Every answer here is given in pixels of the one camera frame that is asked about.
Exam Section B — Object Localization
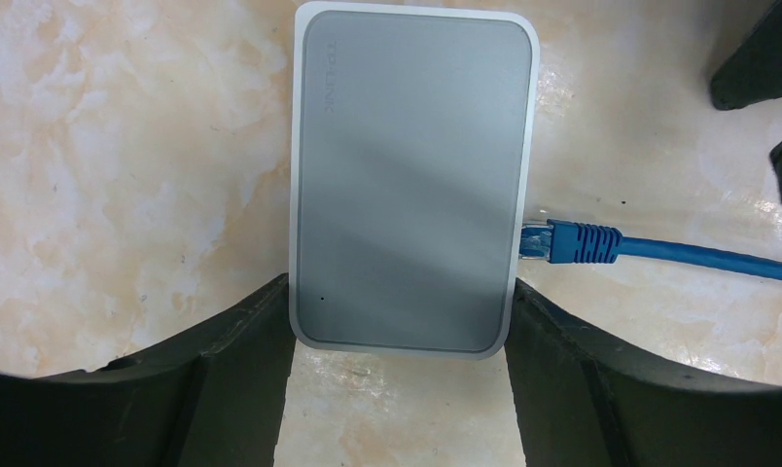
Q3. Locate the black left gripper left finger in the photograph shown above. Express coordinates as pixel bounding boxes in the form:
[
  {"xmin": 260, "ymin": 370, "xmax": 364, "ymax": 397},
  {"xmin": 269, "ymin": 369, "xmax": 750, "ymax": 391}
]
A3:
[{"xmin": 0, "ymin": 275, "xmax": 296, "ymax": 466}]

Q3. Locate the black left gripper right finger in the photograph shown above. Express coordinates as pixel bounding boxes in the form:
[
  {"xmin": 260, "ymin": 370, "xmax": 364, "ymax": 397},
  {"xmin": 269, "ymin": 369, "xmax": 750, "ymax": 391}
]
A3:
[{"xmin": 505, "ymin": 282, "xmax": 782, "ymax": 466}]

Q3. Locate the blue ethernet cable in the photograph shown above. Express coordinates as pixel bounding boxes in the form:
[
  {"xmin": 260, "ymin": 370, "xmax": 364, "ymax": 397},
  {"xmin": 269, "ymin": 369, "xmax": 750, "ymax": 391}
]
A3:
[{"xmin": 518, "ymin": 219, "xmax": 782, "ymax": 286}]

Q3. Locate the white network switch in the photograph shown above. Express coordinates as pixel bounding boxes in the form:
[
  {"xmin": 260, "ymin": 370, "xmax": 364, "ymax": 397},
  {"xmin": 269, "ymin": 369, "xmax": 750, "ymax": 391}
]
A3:
[{"xmin": 289, "ymin": 1, "xmax": 540, "ymax": 359}]

